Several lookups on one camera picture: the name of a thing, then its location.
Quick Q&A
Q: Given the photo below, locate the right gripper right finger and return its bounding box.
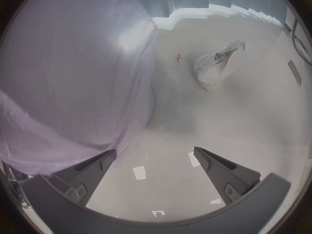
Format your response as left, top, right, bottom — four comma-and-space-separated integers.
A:
194, 146, 261, 205

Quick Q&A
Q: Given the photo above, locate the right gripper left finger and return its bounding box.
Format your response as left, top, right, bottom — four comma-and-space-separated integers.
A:
47, 149, 117, 207

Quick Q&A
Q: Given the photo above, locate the purple plastic bag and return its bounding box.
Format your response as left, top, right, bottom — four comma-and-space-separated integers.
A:
0, 0, 159, 176

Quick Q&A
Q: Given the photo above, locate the clear plastic wrapper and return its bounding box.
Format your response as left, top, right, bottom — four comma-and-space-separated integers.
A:
194, 39, 246, 92

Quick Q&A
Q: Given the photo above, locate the white trash bin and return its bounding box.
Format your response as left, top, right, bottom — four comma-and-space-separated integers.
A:
0, 0, 157, 153

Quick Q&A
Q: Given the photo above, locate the black cable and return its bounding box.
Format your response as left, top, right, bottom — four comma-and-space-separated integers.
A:
291, 19, 312, 66

